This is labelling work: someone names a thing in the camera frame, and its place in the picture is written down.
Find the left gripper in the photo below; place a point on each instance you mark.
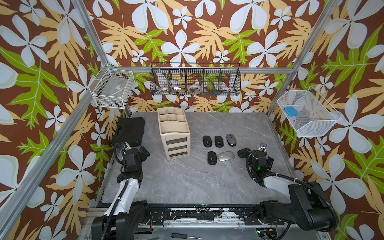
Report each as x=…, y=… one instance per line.
x=143, y=157

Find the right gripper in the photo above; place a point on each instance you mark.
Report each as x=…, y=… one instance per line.
x=250, y=156

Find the silver computer mouse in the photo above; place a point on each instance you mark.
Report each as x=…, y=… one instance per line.
x=226, y=156

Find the black computer mouse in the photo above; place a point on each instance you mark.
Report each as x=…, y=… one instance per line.
x=231, y=139

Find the black mouse with logo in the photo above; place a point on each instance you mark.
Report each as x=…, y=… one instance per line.
x=212, y=158

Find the beige drawer organizer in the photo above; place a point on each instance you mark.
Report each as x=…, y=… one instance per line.
x=175, y=132

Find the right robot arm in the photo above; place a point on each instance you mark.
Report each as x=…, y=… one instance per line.
x=308, y=208

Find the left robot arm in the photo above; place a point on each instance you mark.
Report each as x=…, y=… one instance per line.
x=123, y=217

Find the black plastic case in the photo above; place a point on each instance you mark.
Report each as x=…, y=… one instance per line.
x=129, y=130

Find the blue object in basket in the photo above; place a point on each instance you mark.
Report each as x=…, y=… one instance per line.
x=291, y=111

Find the white mesh basket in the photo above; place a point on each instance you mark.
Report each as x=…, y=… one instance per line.
x=316, y=115

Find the black screwdriver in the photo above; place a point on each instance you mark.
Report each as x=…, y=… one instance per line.
x=184, y=236

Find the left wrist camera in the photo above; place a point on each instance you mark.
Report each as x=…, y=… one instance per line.
x=125, y=146

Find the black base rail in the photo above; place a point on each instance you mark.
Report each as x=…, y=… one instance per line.
x=213, y=215

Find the white wire basket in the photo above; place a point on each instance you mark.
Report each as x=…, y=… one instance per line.
x=111, y=87

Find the black wire basket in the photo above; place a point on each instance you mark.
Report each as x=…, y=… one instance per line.
x=216, y=79

